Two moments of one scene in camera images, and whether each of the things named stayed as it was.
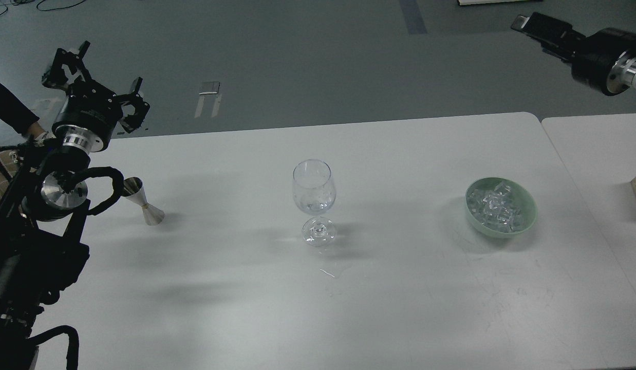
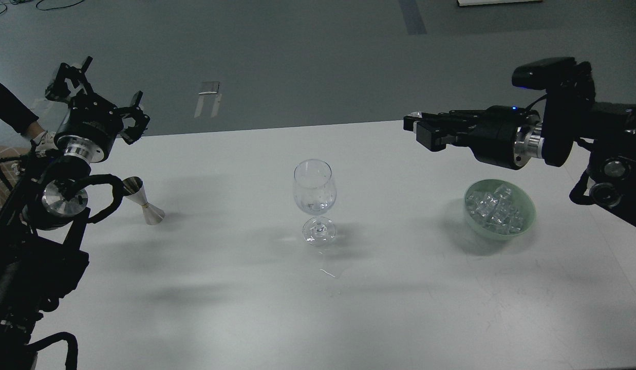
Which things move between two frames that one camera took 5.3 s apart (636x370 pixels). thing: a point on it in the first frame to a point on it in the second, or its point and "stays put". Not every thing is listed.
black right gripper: [610, 58] to [506, 136]
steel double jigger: [133, 189] stays put
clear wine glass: [314, 192] stays put
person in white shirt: [10, 109] stays put
